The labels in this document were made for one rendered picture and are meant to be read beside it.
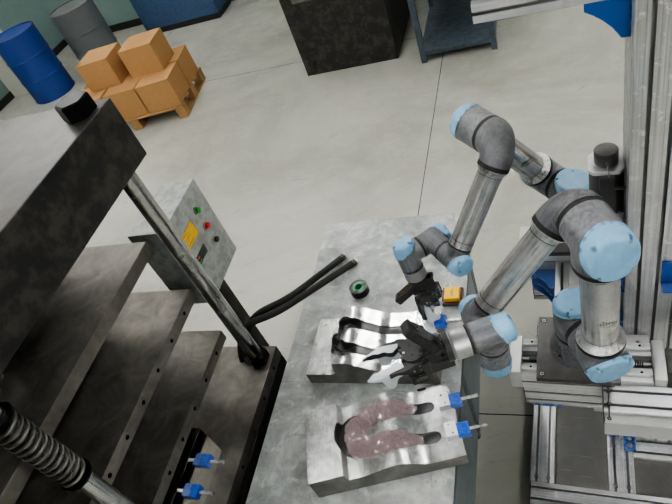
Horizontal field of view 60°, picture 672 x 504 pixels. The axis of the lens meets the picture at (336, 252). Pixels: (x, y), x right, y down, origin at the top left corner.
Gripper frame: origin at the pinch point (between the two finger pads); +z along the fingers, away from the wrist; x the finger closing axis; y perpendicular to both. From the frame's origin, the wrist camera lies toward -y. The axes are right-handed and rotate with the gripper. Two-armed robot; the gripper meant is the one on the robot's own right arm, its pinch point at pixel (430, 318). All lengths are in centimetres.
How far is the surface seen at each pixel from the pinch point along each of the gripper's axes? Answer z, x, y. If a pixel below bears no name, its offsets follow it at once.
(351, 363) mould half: 0.5, -17.2, -27.5
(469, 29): 26, 392, -23
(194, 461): -1, -56, -78
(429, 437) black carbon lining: 15.1, -38.7, -0.3
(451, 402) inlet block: 12.6, -27.4, 6.7
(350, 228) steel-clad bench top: -2, 67, -48
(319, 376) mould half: 6.2, -16.8, -43.5
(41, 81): -76, 452, -564
